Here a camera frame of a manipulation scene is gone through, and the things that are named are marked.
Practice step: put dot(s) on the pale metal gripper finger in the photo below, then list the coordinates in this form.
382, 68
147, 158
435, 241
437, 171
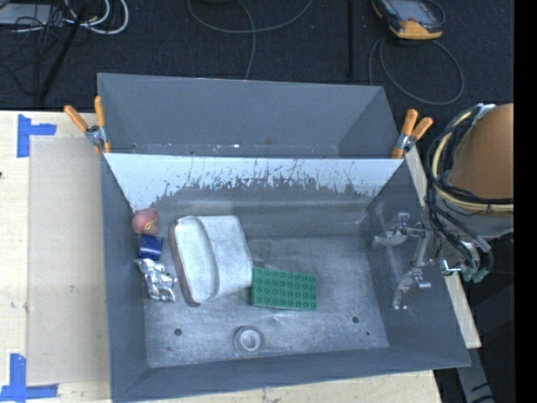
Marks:
409, 286
394, 235

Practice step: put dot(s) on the dark green flat studded block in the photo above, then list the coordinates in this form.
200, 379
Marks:
284, 289

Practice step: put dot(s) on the grey metal bin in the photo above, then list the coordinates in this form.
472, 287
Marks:
293, 342

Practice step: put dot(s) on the clear round glass thing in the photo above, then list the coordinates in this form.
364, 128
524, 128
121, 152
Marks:
249, 339

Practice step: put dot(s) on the white tub with brown rim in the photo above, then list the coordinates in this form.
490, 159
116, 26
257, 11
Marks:
212, 258

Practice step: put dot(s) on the crumpled silver foil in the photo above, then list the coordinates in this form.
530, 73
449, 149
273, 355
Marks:
158, 281

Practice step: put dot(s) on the small blue block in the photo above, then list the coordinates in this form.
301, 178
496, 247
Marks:
150, 247

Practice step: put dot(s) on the red toy peach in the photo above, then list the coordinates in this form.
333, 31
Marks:
145, 221

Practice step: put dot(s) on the brown cardboard board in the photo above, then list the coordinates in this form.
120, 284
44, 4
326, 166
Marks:
63, 267

